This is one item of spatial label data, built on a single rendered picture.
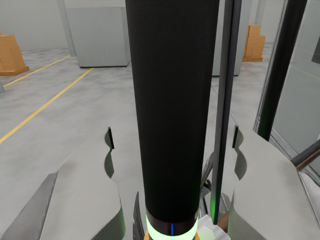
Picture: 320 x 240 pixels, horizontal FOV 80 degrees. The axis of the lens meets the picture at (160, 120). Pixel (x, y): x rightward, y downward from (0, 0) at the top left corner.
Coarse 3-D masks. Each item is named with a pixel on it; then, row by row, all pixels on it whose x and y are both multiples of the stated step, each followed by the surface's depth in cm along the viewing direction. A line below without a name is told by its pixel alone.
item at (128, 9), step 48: (144, 0) 6; (192, 0) 6; (144, 48) 6; (192, 48) 6; (144, 96) 7; (192, 96) 7; (144, 144) 9; (192, 144) 8; (144, 192) 11; (192, 192) 10
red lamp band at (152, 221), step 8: (152, 216) 11; (192, 216) 11; (152, 224) 11; (160, 224) 11; (168, 224) 11; (176, 224) 10; (184, 224) 11; (192, 224) 11; (160, 232) 11; (168, 232) 11; (176, 232) 11; (184, 232) 11
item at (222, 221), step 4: (316, 152) 27; (312, 156) 26; (316, 156) 27; (304, 160) 26; (308, 160) 26; (312, 160) 26; (300, 164) 25; (304, 164) 25; (308, 164) 26; (300, 168) 25; (228, 212) 19; (224, 216) 19; (228, 216) 19; (220, 220) 19; (224, 220) 19; (228, 220) 19; (220, 224) 18; (224, 224) 18; (224, 228) 18
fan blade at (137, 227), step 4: (136, 196) 73; (136, 200) 71; (136, 204) 70; (136, 208) 69; (136, 212) 68; (136, 216) 68; (140, 216) 62; (136, 220) 67; (140, 220) 61; (136, 224) 67; (140, 224) 60; (136, 228) 67; (140, 228) 61; (136, 232) 68; (140, 232) 60; (144, 232) 57; (136, 236) 69; (140, 236) 61
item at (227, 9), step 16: (240, 0) 6; (224, 16) 7; (224, 32) 8; (224, 48) 8; (224, 64) 8; (224, 80) 8; (224, 96) 8; (224, 112) 8; (224, 128) 9; (224, 144) 9
